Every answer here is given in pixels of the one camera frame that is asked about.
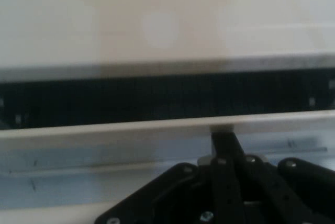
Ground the white glass oven door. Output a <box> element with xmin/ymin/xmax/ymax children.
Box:
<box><xmin>0</xmin><ymin>110</ymin><xmax>335</xmax><ymax>209</ymax></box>

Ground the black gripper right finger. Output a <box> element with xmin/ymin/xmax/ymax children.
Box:
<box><xmin>228</xmin><ymin>131</ymin><xmax>335</xmax><ymax>224</ymax></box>

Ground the white toaster oven body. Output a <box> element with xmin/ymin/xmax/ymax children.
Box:
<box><xmin>0</xmin><ymin>0</ymin><xmax>335</xmax><ymax>130</ymax></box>

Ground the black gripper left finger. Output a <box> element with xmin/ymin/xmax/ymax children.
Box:
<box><xmin>94</xmin><ymin>131</ymin><xmax>247</xmax><ymax>224</ymax></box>

